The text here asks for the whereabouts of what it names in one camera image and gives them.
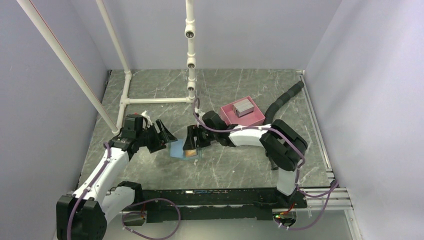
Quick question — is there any orange credit card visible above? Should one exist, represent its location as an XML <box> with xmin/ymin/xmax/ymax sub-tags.
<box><xmin>184</xmin><ymin>149</ymin><xmax>198</xmax><ymax>158</ymax></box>

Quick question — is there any pink plastic tray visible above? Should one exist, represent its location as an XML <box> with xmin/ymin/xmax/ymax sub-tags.
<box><xmin>219</xmin><ymin>96</ymin><xmax>265</xmax><ymax>126</ymax></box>

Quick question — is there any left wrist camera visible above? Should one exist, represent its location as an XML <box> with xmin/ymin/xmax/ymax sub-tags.
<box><xmin>121</xmin><ymin>112</ymin><xmax>153</xmax><ymax>139</ymax></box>

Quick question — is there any grey card stack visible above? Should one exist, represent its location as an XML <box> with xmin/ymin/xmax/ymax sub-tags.
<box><xmin>232</xmin><ymin>98</ymin><xmax>255</xmax><ymax>118</ymax></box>

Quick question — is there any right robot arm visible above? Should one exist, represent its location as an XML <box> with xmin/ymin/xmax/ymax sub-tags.
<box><xmin>182</xmin><ymin>111</ymin><xmax>308</xmax><ymax>208</ymax></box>

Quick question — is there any green card holder wallet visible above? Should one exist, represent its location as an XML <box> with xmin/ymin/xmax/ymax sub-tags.
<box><xmin>168</xmin><ymin>138</ymin><xmax>202</xmax><ymax>161</ymax></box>

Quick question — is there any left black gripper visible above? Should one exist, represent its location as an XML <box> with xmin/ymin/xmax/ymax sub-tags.
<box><xmin>136</xmin><ymin>119</ymin><xmax>177</xmax><ymax>153</ymax></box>

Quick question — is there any black corrugated hose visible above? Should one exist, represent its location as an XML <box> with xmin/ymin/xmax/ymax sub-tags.
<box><xmin>263</xmin><ymin>80</ymin><xmax>305</xmax><ymax>171</ymax></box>

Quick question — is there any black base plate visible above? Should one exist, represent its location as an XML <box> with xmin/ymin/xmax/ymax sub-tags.
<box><xmin>124</xmin><ymin>187</ymin><xmax>307</xmax><ymax>223</ymax></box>

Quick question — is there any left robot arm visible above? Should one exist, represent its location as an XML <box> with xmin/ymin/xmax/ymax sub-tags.
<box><xmin>56</xmin><ymin>114</ymin><xmax>177</xmax><ymax>240</ymax></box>

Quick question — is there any white pvc pipe frame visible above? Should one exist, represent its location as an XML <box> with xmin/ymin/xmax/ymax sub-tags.
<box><xmin>17</xmin><ymin>0</ymin><xmax>197</xmax><ymax>134</ymax></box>

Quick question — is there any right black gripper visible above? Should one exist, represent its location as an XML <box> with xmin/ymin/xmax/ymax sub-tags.
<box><xmin>182</xmin><ymin>124</ymin><xmax>218</xmax><ymax>151</ymax></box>

